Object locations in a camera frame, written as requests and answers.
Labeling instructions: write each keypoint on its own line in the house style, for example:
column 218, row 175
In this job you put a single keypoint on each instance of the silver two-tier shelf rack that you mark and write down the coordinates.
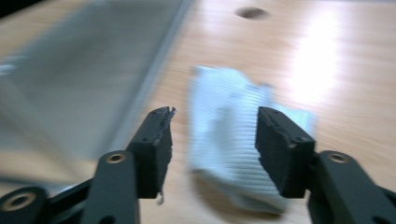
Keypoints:
column 77, row 93

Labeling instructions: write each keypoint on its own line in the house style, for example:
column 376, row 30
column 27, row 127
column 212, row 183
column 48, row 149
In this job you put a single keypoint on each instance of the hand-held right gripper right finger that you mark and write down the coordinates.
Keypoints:
column 285, row 155

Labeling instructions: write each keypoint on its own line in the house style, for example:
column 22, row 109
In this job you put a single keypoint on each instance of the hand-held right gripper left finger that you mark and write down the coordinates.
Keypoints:
column 154, row 155

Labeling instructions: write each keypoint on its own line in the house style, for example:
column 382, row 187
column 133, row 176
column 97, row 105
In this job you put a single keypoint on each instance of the light blue cloth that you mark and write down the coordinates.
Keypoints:
column 224, row 133

